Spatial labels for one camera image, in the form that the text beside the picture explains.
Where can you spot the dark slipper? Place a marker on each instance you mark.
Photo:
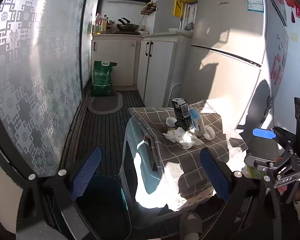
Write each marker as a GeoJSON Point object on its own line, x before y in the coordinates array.
{"type": "Point", "coordinates": [191, 223]}

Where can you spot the light wood corner cabinet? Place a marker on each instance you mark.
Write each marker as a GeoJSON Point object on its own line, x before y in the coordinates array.
{"type": "Point", "coordinates": [115, 60]}

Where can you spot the brown checked cloth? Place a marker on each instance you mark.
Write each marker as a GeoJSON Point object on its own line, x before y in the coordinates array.
{"type": "Point", "coordinates": [190, 160]}

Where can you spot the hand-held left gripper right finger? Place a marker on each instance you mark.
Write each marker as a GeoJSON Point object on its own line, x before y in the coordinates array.
{"type": "Point", "coordinates": [215, 175]}

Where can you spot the yellow oil bottle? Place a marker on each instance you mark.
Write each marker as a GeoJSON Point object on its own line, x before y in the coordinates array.
{"type": "Point", "coordinates": [104, 25]}

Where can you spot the red lantern wall sticker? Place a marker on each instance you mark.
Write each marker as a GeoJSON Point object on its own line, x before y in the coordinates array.
{"type": "Point", "coordinates": [290, 2]}

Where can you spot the white round lid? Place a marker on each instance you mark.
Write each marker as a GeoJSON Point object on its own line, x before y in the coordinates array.
{"type": "Point", "coordinates": [210, 133]}

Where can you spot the green rice bag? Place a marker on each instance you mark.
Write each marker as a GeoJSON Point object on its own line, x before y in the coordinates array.
{"type": "Point", "coordinates": [102, 80]}

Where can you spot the dark wok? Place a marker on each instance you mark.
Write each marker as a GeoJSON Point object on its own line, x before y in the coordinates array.
{"type": "Point", "coordinates": [127, 26]}

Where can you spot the teal plastic bin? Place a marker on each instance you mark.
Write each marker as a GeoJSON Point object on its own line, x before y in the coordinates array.
{"type": "Point", "coordinates": [102, 205]}

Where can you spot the patterned frosted glass door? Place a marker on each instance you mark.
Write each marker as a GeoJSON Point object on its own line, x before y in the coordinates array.
{"type": "Point", "coordinates": [40, 80]}

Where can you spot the grey oval floor mat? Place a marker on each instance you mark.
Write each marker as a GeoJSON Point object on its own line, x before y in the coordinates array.
{"type": "Point", "coordinates": [105, 103]}

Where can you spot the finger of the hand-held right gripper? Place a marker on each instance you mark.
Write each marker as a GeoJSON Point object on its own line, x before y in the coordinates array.
{"type": "Point", "coordinates": [263, 133]}
{"type": "Point", "coordinates": [258, 160]}

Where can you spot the light wood two-door cabinet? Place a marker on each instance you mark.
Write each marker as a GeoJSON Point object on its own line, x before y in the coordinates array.
{"type": "Point", "coordinates": [160, 67]}

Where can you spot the blue white plastic packet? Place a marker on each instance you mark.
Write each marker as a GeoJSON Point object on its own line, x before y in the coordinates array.
{"type": "Point", "coordinates": [197, 120]}

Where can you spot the wall spice rack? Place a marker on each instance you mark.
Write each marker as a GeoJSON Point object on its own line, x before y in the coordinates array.
{"type": "Point", "coordinates": [148, 8]}

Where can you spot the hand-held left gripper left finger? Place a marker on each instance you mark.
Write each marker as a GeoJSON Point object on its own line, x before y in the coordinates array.
{"type": "Point", "coordinates": [88, 170]}

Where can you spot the pale blue plastic stool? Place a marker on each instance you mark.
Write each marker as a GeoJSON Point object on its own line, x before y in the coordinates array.
{"type": "Point", "coordinates": [140, 165]}

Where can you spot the small white cap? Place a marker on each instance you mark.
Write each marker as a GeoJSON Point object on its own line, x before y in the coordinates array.
{"type": "Point", "coordinates": [170, 122]}

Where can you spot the silver two-door fridge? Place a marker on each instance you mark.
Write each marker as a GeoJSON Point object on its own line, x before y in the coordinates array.
{"type": "Point", "coordinates": [230, 42]}

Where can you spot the white tissue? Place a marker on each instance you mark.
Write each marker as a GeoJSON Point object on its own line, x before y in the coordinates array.
{"type": "Point", "coordinates": [185, 138]}

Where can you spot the hanging metal ladle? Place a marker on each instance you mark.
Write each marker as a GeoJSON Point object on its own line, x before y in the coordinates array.
{"type": "Point", "coordinates": [189, 25]}

